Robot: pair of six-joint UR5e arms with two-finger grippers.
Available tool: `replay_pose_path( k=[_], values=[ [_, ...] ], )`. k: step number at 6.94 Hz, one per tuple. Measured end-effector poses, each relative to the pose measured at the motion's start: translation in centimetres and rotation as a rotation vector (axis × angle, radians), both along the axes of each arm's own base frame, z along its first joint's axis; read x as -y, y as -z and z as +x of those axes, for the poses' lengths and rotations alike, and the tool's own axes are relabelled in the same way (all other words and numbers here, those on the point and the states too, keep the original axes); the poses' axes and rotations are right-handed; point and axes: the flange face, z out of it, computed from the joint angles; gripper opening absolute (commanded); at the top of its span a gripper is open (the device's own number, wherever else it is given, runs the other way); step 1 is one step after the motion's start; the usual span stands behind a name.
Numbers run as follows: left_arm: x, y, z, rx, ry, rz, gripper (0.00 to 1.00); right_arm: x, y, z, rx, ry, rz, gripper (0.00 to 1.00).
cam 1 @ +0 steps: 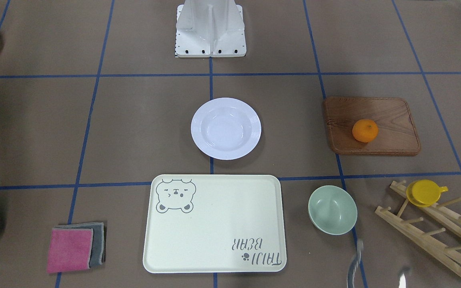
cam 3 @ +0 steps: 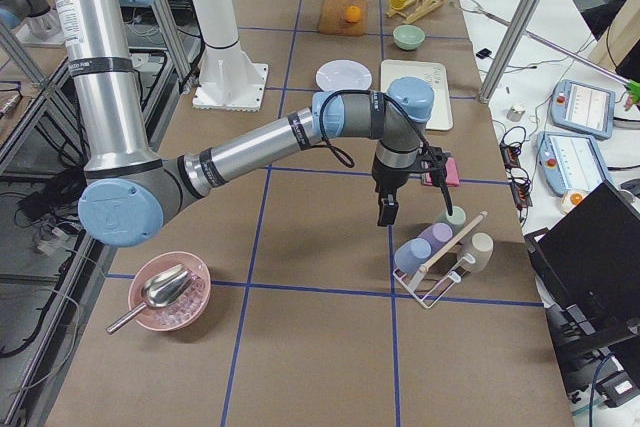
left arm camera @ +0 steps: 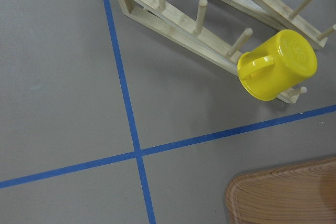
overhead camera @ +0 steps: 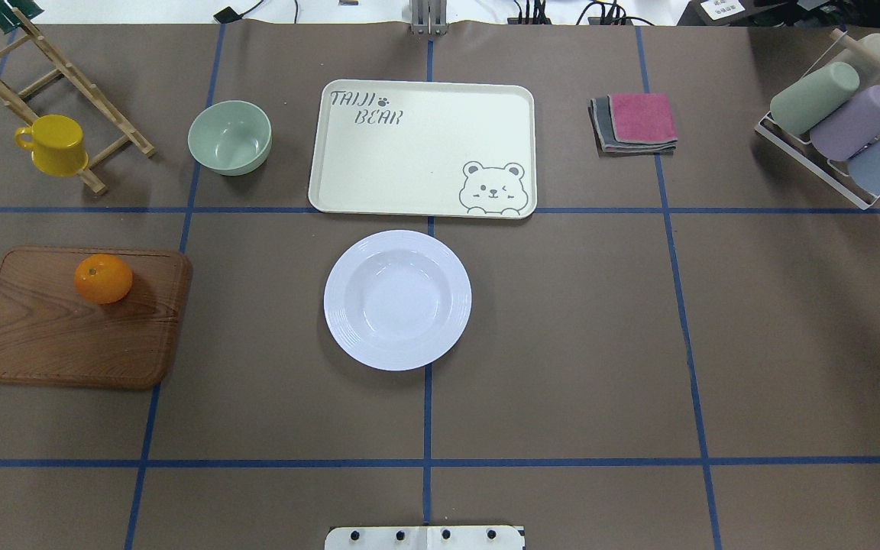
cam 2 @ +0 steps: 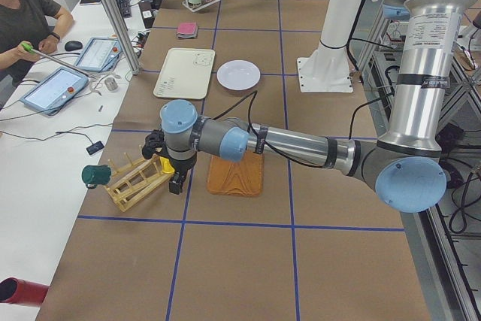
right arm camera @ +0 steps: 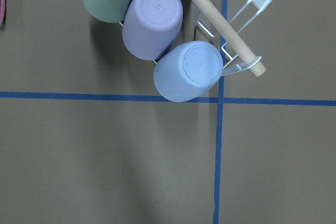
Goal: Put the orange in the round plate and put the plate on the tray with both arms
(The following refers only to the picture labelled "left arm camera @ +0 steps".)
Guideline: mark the yellow plastic cup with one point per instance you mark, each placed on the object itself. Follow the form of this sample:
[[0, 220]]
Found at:
[[282, 62]]

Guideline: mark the wooden peg drying rack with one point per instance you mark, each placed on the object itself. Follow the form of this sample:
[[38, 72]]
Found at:
[[167, 20]]

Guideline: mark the brown wooden tray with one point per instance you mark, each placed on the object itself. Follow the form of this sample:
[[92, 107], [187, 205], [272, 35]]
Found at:
[[299, 193]]

